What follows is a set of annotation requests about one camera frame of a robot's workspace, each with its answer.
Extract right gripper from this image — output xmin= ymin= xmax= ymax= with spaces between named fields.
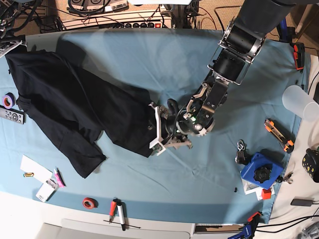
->
xmin=0 ymin=35 xmax=27 ymax=58

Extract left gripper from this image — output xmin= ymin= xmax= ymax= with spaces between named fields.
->
xmin=149 ymin=101 xmax=192 ymax=156

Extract black graphic t-shirt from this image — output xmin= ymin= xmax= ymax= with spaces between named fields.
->
xmin=5 ymin=49 xmax=156 ymax=178

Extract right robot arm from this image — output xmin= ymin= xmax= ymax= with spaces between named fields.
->
xmin=0 ymin=0 xmax=42 ymax=58

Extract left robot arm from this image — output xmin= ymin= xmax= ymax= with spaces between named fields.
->
xmin=149 ymin=0 xmax=299 ymax=155

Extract purple tape roll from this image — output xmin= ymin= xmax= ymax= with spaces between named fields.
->
xmin=2 ymin=93 xmax=15 ymax=109

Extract black remote control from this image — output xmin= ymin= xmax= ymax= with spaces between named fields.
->
xmin=0 ymin=106 xmax=25 ymax=124

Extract metal carabiner keys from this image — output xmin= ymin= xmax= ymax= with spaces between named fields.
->
xmin=235 ymin=140 xmax=248 ymax=165

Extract light blue table cloth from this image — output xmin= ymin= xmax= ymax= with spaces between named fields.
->
xmin=0 ymin=28 xmax=311 ymax=224

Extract white black marker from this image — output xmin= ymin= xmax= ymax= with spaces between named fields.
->
xmin=117 ymin=201 xmax=126 ymax=231

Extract white paper under box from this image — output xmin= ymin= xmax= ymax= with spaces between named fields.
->
xmin=242 ymin=179 xmax=275 ymax=201

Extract blue box with knob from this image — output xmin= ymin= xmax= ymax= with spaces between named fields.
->
xmin=240 ymin=152 xmax=284 ymax=190

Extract red tape roll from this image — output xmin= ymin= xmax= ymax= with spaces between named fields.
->
xmin=82 ymin=197 xmax=97 ymax=210

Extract black zip tie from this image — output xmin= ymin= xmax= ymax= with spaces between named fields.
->
xmin=103 ymin=220 xmax=141 ymax=229

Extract black power strip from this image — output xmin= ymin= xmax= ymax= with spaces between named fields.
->
xmin=98 ymin=20 xmax=169 ymax=28

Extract red cube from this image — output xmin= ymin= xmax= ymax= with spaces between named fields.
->
xmin=261 ymin=189 xmax=272 ymax=200

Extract pink tube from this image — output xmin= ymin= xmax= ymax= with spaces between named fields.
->
xmin=54 ymin=168 xmax=66 ymax=188

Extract orange black utility knife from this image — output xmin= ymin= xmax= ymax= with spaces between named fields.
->
xmin=264 ymin=119 xmax=294 ymax=153

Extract blue orange clamp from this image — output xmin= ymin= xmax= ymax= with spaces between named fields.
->
xmin=228 ymin=212 xmax=262 ymax=239

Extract white paper sheet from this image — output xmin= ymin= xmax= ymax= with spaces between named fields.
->
xmin=20 ymin=155 xmax=53 ymax=183

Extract white card packet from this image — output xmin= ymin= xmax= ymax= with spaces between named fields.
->
xmin=36 ymin=178 xmax=58 ymax=202

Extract brass cylinder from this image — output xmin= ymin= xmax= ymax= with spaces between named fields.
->
xmin=23 ymin=173 xmax=34 ymax=177

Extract translucent plastic cup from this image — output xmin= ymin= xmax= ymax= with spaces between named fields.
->
xmin=282 ymin=85 xmax=319 ymax=121

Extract black power adapter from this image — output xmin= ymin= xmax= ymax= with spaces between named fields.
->
xmin=290 ymin=198 xmax=314 ymax=207

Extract black yellow dotted mug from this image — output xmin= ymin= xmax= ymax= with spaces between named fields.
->
xmin=302 ymin=148 xmax=319 ymax=183

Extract blue black clamp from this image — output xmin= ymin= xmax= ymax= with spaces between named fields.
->
xmin=276 ymin=18 xmax=288 ymax=42

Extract orange black clamp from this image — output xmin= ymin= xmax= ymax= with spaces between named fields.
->
xmin=293 ymin=42 xmax=305 ymax=70

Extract red handled screwdriver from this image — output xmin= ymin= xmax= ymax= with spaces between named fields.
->
xmin=109 ymin=198 xmax=117 ymax=223

